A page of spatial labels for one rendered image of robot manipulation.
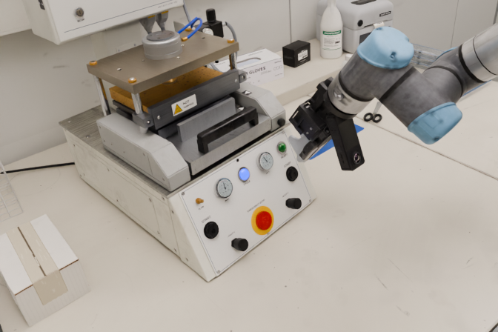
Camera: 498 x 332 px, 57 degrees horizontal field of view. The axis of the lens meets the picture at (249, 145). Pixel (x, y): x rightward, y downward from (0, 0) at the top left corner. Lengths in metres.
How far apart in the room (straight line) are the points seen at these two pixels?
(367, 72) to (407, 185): 0.47
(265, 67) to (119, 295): 0.90
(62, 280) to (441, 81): 0.75
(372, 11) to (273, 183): 0.94
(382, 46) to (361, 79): 0.07
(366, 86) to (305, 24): 1.19
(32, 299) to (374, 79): 0.70
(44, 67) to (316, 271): 0.95
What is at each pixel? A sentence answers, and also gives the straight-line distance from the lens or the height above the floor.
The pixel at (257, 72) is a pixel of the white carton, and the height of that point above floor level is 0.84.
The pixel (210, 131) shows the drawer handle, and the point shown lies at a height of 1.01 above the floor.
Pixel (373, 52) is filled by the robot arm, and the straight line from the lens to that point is 0.73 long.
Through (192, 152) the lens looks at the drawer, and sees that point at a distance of 0.89.
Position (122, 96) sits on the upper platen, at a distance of 1.00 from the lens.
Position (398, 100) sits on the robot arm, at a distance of 0.74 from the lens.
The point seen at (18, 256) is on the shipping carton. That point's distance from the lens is 0.99.
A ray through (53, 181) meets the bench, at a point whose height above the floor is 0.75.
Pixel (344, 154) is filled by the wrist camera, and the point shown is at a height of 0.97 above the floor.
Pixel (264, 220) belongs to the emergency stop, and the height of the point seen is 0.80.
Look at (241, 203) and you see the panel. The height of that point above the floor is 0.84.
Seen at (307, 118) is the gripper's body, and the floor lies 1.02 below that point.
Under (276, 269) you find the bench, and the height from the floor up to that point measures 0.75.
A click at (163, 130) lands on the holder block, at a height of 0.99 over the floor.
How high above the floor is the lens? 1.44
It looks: 32 degrees down
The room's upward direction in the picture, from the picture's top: 6 degrees counter-clockwise
